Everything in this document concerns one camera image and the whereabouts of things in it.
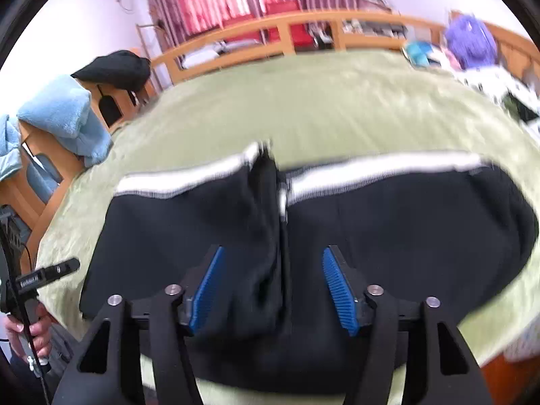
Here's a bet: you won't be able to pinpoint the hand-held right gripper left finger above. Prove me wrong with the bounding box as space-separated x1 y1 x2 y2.
51 245 226 405

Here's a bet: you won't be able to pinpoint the black cable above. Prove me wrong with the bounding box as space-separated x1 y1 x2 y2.
25 354 53 405

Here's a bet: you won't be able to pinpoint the white floral quilt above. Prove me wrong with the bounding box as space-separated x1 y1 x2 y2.
453 65 540 136

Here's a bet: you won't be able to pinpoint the cluttered desk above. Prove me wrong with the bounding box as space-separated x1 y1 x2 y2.
342 0 409 38

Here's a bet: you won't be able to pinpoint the wooden bed frame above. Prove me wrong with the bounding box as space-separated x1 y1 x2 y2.
0 8 540 397

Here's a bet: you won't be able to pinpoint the black garment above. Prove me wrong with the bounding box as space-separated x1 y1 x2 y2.
71 50 152 92

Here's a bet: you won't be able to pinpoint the black pants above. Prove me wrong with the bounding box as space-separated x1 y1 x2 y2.
79 141 538 394

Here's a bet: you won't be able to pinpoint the person's grey clothing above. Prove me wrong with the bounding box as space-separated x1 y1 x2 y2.
8 325 87 405

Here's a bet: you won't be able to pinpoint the person's left hand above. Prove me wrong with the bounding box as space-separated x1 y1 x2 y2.
5 299 52 359

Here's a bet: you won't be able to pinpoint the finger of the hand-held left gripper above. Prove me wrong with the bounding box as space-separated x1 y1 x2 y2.
17 257 81 292

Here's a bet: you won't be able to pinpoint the geometric print pillow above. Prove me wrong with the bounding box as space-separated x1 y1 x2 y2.
403 40 455 69

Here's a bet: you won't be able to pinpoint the red chair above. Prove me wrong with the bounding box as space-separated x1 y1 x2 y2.
264 1 312 47
221 16 264 43

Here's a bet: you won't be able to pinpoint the wooden coat rack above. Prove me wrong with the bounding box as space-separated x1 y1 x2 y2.
135 19 167 57

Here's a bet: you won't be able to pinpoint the purple plush toy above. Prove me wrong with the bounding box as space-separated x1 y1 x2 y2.
445 13 499 71

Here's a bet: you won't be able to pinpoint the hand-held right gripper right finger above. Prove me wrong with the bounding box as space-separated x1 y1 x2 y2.
322 245 494 405

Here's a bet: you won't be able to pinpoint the green fleece blanket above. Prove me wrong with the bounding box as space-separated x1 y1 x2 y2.
36 48 540 405

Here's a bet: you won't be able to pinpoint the light blue fleece garment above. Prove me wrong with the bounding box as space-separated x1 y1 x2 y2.
0 114 23 183
17 74 114 168

